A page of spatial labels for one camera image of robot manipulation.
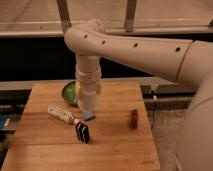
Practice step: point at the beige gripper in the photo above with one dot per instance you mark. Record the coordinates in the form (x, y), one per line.
(88, 78)

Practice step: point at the white ceramic cup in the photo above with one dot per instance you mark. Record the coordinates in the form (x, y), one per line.
(86, 99)

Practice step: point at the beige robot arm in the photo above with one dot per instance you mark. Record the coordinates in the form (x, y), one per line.
(184, 61)

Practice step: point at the blue eraser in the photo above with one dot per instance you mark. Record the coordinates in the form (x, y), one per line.
(88, 115)

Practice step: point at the green bowl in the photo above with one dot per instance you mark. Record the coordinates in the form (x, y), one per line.
(68, 93)

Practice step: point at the black striped block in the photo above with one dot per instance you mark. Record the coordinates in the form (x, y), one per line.
(82, 131)

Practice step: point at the brown wooden block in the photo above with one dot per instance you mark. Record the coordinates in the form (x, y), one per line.
(134, 119)

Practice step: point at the wooden cutting board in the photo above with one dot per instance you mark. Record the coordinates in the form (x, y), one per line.
(43, 143)

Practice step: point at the left metal post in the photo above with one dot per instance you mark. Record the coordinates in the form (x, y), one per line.
(64, 15)

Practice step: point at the metal post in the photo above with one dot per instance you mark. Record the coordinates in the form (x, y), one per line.
(130, 15)
(64, 15)

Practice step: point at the right metal post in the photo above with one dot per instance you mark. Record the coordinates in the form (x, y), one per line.
(130, 15)

